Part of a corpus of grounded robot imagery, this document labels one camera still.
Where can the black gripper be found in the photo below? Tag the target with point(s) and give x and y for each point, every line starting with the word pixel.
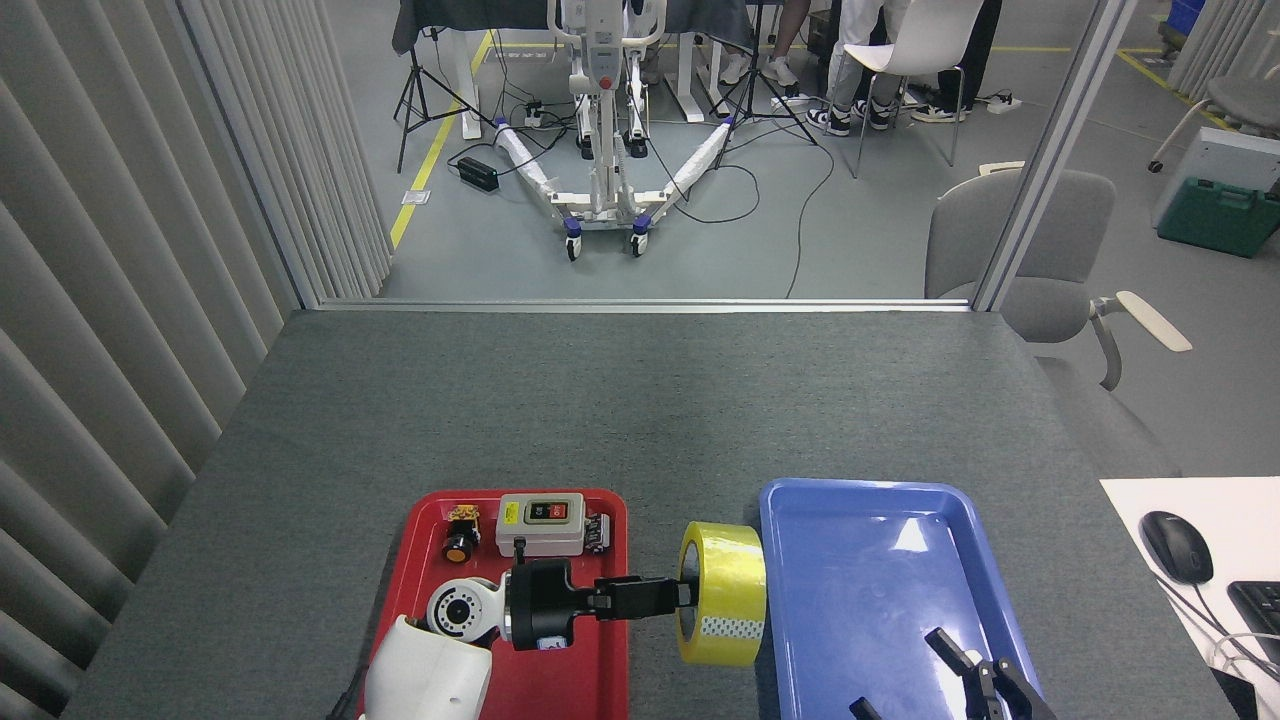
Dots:
pixel 545 605

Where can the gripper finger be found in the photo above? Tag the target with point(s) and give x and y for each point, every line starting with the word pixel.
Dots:
pixel 985 685
pixel 864 710

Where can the yellow tape roll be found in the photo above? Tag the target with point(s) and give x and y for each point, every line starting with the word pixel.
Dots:
pixel 730 580

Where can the small black terminal block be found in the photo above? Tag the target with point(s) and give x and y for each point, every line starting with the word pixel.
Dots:
pixel 598 532

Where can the red plastic tray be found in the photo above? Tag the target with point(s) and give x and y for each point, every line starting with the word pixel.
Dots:
pixel 590 680

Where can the blue plastic tray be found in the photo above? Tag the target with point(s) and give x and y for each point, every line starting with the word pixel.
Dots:
pixel 850 590

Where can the orange push button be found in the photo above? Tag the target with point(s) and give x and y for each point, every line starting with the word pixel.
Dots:
pixel 460 545

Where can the black computer mouse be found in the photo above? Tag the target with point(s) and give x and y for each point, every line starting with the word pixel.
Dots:
pixel 1175 545

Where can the white desk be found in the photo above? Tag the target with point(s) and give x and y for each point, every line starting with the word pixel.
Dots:
pixel 1140 500

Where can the black keyboard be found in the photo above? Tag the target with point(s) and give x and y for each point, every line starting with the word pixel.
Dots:
pixel 1262 612

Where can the black power brick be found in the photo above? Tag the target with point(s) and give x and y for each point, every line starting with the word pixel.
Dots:
pixel 478 174

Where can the grey office chair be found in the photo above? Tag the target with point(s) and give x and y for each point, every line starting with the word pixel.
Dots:
pixel 960 230

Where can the white stand on wheels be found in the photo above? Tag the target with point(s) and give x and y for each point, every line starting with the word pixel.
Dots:
pixel 604 120

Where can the white power strip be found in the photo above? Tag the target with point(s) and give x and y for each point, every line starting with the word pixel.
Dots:
pixel 533 114
pixel 1003 102

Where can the black tripod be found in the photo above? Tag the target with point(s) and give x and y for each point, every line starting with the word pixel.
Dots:
pixel 415 85
pixel 757 95

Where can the green plastic case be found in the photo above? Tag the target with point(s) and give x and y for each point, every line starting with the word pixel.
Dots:
pixel 1215 215

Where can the person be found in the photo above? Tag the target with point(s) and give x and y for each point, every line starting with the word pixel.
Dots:
pixel 850 60
pixel 785 40
pixel 975 60

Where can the grey metal box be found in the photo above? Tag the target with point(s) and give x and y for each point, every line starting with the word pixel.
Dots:
pixel 1225 155

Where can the white plastic chair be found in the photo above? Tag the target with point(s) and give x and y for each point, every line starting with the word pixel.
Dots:
pixel 920 45

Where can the grey chair with wheels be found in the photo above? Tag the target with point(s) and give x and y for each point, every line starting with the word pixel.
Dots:
pixel 1245 100

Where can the grey vertical blinds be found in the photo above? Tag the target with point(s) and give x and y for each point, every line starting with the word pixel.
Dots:
pixel 1225 40
pixel 100 250

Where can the blue bin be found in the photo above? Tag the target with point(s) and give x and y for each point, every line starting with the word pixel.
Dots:
pixel 1186 15

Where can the grey switch box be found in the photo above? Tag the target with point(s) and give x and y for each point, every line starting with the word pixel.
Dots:
pixel 535 538

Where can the silver rail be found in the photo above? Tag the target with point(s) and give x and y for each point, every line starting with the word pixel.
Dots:
pixel 640 305

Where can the silver post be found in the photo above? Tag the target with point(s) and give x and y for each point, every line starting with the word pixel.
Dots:
pixel 1055 150

